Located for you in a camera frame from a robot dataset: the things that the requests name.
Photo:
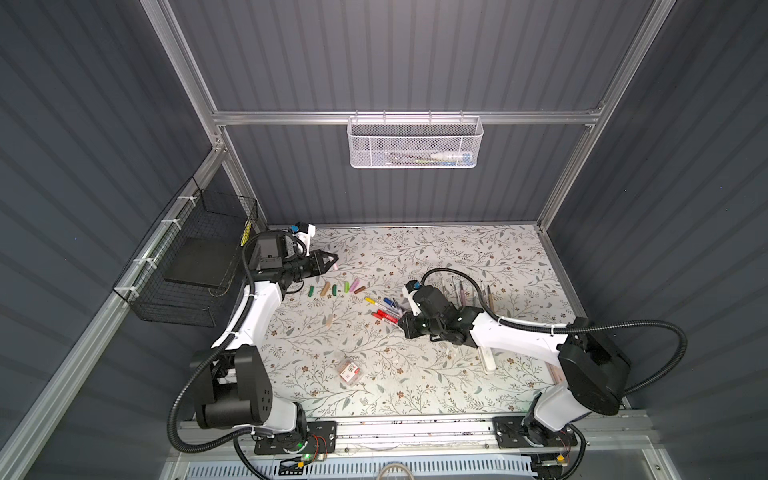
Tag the small red white box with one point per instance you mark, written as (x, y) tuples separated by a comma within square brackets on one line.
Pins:
[(349, 371)]

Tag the metal base rail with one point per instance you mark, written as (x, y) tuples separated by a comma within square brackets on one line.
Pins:
[(630, 429)]

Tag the white eraser case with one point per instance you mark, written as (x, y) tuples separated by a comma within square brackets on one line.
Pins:
[(487, 359)]

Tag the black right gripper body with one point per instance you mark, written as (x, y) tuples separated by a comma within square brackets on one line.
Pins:
[(416, 325)]

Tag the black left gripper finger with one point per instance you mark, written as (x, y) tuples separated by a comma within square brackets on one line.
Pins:
[(324, 257), (325, 266)]

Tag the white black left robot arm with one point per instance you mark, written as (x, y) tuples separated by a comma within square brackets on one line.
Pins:
[(235, 389)]

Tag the red capped marker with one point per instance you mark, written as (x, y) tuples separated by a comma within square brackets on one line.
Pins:
[(374, 314), (384, 315)]

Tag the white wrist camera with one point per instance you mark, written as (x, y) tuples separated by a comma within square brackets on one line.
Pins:
[(409, 290), (304, 232)]

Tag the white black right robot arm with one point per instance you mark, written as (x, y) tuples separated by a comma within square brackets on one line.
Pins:
[(593, 370)]

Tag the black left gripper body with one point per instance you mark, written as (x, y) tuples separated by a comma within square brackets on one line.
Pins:
[(301, 267)]

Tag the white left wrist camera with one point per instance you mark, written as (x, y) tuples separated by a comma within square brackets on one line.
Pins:
[(304, 232)]

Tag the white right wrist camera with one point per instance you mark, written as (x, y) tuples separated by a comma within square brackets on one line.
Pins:
[(409, 290)]

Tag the yellow capped marker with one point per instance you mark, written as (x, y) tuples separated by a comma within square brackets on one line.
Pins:
[(381, 306)]

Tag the white wire mesh basket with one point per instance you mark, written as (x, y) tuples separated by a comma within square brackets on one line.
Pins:
[(414, 142)]

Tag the blue capped marker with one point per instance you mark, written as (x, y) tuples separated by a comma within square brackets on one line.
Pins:
[(393, 304)]

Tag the brown capped marker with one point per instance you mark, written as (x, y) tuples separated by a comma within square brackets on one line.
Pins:
[(490, 300)]

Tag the black wire side basket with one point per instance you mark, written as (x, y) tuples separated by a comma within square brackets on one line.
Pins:
[(189, 272)]

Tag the pink pencil case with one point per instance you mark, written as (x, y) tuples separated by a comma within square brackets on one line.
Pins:
[(556, 373)]

